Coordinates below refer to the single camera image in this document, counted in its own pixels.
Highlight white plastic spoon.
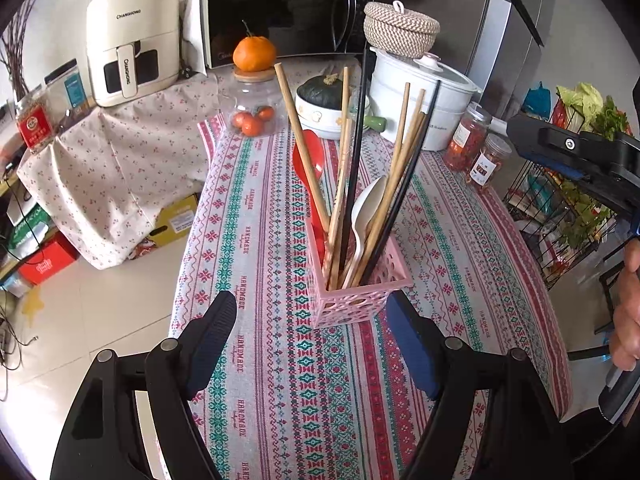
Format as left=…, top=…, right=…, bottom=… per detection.
left=342, top=176, right=387, bottom=289

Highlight wooden chopstick pair member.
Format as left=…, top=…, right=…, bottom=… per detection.
left=352, top=90, right=425, bottom=286

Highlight bamboo chopstick green band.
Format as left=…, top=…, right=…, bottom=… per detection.
left=322, top=66, right=349, bottom=290

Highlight glass jar with tomatoes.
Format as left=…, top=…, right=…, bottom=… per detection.
left=220, top=67, right=286, bottom=138

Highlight silver refrigerator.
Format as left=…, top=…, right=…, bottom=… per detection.
left=399, top=0, right=561, bottom=122

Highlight orange mandarin fruit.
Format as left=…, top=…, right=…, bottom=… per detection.
left=232, top=21, right=277, bottom=73

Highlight tall jar red snacks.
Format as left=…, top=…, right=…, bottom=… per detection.
left=442, top=102, right=492, bottom=171

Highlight green leafy vegetables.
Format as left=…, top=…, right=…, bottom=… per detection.
left=551, top=82, right=632, bottom=140

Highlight short jar dried rings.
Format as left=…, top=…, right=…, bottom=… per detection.
left=465, top=132, right=514, bottom=190

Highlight black microwave oven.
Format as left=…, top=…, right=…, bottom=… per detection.
left=184, top=0, right=372, bottom=72

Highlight cream air fryer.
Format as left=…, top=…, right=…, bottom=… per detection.
left=86, top=0, right=180, bottom=107

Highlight white ceramic bowl green handle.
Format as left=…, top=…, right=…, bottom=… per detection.
left=295, top=96, right=387, bottom=140

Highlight red cardboard box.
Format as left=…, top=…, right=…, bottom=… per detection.
left=18, top=240, right=78, bottom=285

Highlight woven rattan lidded basket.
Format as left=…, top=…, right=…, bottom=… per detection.
left=363, top=0, right=440, bottom=58

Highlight black chopstick gold tip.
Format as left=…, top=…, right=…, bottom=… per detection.
left=340, top=41, right=369, bottom=271

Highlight patterned striped tablecloth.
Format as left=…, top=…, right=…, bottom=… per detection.
left=170, top=117, right=572, bottom=479

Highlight light wooden chopstick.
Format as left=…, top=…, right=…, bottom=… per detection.
left=274, top=63, right=330, bottom=234

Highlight floral cloth cover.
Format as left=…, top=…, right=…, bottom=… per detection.
left=15, top=56, right=367, bottom=271

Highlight white electric cooking pot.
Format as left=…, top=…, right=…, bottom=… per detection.
left=369, top=48, right=480, bottom=152

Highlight black wire vegetable rack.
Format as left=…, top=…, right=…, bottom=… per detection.
left=503, top=162, right=616, bottom=288

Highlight person's right hand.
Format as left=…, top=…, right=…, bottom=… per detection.
left=610, top=240, right=640, bottom=372

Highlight pink perforated utensil basket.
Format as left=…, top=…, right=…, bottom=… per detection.
left=304, top=219, right=416, bottom=330

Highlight dark green pumpkin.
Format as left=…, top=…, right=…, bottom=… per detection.
left=296, top=74, right=343, bottom=110

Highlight red plastic spoon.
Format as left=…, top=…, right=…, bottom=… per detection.
left=290, top=128, right=329, bottom=261

